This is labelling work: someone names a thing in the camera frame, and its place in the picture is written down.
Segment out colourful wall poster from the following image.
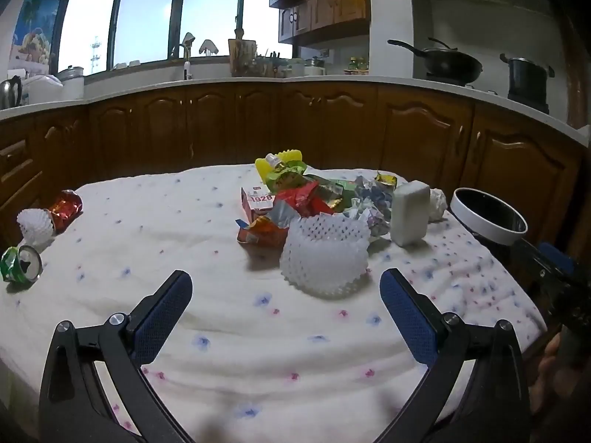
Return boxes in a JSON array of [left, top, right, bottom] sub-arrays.
[[9, 0, 61, 72]]

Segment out white floral tablecloth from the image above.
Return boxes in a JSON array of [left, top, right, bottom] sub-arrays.
[[0, 164, 548, 443]]

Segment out white rectangular box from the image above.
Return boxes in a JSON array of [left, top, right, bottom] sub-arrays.
[[392, 180, 431, 247]]

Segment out kitchen faucet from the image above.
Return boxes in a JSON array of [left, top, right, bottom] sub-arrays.
[[171, 32, 197, 80]]

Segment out yellow ribbed plastic container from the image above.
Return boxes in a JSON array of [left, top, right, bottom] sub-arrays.
[[255, 148, 303, 183]]

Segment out black wok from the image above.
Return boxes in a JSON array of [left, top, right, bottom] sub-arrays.
[[388, 38, 483, 85]]

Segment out orange snack wrapper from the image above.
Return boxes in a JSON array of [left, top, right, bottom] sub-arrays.
[[236, 216, 291, 246]]

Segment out white paper ball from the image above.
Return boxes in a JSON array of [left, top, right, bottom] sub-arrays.
[[428, 188, 448, 222]]

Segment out person's right hand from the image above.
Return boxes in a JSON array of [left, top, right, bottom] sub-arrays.
[[529, 330, 564, 418]]

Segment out steel electric kettle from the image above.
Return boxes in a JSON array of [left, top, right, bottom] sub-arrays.
[[0, 76, 23, 109]]

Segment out red crumpled wrapper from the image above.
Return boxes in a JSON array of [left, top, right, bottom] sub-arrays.
[[47, 190, 84, 234]]

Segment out brown wooden cabinets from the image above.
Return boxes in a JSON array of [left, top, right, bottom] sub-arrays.
[[269, 0, 372, 47], [0, 80, 583, 241]]

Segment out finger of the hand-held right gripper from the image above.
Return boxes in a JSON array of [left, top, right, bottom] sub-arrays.
[[512, 237, 583, 287]]

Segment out small white foam fruit net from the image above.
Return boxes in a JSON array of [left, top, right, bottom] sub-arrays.
[[17, 209, 54, 246]]

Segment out brown wooden upper cabinets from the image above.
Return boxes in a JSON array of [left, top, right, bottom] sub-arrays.
[[269, 0, 372, 47]]

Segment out crushed green can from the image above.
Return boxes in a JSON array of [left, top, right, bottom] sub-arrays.
[[0, 245, 44, 283]]

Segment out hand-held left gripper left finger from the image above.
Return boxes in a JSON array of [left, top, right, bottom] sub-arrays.
[[39, 270, 195, 443]]

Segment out green snack wrapper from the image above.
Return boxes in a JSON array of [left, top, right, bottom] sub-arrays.
[[265, 159, 309, 193]]

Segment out brown wooden lower cabinets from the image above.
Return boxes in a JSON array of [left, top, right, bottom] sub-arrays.
[[0, 80, 583, 241]]

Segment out kitchen window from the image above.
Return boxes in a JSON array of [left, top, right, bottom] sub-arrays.
[[55, 0, 296, 75]]

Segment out red snack wrapper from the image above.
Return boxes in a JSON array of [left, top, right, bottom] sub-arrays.
[[274, 181, 345, 217]]

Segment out large white foam fruit net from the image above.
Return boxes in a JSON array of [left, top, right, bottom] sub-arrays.
[[280, 213, 371, 298]]

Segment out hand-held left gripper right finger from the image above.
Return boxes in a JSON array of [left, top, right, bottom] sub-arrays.
[[374, 268, 532, 443]]

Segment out white kitchen countertop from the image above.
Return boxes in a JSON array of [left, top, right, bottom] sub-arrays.
[[0, 73, 591, 148]]

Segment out wooden cutting board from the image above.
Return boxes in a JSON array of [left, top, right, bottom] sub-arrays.
[[228, 30, 258, 77]]

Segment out utensil holder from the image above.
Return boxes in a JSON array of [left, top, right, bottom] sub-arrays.
[[256, 50, 291, 77]]

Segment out red and white cigarette box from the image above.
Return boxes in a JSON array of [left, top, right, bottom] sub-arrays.
[[240, 186, 276, 224]]

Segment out black cooking pot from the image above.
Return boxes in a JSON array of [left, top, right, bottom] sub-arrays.
[[500, 53, 555, 102]]

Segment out white rimmed black trash bin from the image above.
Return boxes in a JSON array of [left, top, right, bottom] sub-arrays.
[[450, 188, 532, 280]]

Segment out white pot with steel lid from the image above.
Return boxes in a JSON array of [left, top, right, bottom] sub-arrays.
[[58, 67, 86, 100]]

